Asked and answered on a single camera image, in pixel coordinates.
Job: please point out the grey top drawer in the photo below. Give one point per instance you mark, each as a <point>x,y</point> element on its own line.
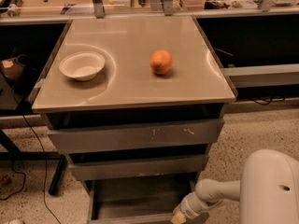
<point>136,136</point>

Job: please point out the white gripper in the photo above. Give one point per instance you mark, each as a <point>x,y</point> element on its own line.
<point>187,206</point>

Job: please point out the black table leg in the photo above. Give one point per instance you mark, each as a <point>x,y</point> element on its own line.
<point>58,174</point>

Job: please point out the dark bag under table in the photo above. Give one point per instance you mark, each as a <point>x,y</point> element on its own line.
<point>18,73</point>

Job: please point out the white bowl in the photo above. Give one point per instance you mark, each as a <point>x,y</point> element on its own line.
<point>82,66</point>

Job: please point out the grey bottom drawer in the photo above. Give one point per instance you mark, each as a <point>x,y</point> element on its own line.
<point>137,200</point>

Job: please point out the grey metal post left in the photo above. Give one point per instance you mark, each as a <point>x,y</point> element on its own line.
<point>98,7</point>

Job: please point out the grey middle drawer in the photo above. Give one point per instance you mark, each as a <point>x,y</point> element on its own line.
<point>139,167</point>

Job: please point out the orange fruit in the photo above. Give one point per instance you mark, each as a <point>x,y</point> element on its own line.
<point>160,62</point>

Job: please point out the grey drawer cabinet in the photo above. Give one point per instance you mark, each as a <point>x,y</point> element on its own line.
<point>126,91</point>

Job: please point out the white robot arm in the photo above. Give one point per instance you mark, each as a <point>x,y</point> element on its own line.
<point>267,192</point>

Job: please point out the grey metal side shelf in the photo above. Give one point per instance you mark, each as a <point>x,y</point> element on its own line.
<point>263,76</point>

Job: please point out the grey drawer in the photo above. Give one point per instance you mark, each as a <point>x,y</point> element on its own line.
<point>136,136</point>
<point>137,200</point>
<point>139,167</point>

